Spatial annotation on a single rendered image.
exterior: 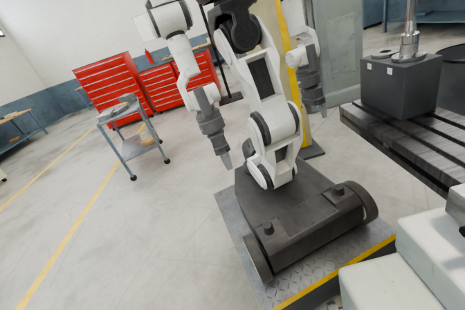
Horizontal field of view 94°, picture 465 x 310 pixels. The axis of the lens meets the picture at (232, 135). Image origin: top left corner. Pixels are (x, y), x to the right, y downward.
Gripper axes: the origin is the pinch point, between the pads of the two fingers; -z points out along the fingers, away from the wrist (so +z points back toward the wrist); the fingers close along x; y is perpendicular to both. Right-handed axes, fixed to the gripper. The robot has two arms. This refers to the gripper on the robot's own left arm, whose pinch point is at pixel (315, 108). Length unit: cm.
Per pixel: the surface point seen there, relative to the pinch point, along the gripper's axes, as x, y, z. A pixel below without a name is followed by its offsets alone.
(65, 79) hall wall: -951, -423, 160
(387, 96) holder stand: 19.9, 16.0, 1.2
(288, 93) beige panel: -102, 42, -16
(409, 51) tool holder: 25.3, 20.0, 15.0
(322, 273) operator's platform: 20, -26, -60
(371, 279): 47, -25, -30
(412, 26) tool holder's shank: 25.9, 20.9, 22.0
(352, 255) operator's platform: 20, -11, -60
